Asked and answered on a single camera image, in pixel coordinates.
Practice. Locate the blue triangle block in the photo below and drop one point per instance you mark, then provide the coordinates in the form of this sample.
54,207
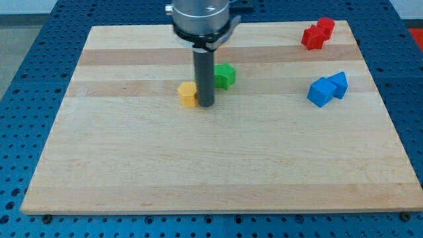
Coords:
341,83

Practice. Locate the red star block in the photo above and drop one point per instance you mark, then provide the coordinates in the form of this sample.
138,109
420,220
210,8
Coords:
313,37

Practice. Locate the yellow hexagon block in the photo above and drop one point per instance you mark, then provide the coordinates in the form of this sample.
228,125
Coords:
187,93

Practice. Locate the green star block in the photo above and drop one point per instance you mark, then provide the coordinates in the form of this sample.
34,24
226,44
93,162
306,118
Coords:
225,76

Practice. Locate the blue cube block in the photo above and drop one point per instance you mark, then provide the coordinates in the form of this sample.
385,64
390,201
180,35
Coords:
321,92

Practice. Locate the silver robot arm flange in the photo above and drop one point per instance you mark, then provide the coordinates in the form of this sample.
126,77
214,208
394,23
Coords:
202,25

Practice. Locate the red cylinder block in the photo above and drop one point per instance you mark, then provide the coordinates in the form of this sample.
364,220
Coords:
327,24

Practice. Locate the light wooden board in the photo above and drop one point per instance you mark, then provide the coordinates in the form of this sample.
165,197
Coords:
123,144

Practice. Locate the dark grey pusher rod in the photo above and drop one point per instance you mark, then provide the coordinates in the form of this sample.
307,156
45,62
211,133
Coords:
204,78

